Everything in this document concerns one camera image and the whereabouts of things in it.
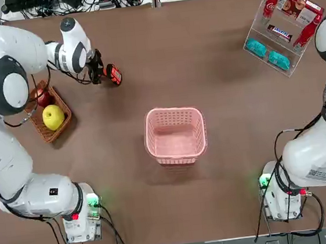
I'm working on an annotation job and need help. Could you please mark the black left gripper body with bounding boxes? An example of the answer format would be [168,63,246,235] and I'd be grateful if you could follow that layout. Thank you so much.
[86,53,102,75]

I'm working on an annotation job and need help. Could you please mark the red Coca-Cola bottle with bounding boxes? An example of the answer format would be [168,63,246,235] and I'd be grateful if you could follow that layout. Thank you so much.
[290,14,326,50]
[260,0,283,21]

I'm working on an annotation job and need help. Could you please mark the brown wicker basket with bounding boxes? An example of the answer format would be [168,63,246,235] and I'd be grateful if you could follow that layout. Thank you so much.
[20,76,75,145]

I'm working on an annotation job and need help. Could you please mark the pink plastic basket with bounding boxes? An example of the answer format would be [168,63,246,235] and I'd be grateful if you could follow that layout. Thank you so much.
[141,103,211,169]

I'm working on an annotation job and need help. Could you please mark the red cookie box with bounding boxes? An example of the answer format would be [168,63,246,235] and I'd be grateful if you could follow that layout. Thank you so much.
[275,0,326,29]

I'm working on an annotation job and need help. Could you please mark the Snickers chocolate bar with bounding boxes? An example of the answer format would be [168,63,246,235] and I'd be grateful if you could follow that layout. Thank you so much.
[266,22,294,44]

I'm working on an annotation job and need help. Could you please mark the clear acrylic shelf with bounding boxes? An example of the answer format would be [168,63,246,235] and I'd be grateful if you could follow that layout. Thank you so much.
[237,0,317,82]

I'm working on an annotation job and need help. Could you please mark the red apple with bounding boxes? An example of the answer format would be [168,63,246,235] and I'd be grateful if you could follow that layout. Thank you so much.
[34,87,53,108]

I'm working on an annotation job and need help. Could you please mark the yellow apple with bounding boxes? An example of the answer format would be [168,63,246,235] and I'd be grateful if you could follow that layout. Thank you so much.
[41,103,67,132]

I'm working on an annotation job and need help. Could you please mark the teal snack packet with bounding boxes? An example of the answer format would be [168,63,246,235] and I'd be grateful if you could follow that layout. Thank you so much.
[266,49,292,73]
[244,37,268,59]

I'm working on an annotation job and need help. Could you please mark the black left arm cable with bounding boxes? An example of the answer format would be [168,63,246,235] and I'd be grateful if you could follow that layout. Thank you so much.
[0,54,102,129]

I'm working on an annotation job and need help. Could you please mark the black left base cables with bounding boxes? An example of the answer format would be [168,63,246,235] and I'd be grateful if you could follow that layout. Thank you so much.
[45,198,165,244]

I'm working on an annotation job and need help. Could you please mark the black base cables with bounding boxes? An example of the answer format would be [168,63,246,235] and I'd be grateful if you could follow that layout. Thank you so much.
[248,175,326,243]
[45,198,165,244]

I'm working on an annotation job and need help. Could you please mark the black right base cables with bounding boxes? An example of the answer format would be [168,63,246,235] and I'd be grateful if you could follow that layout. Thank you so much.
[248,175,326,243]

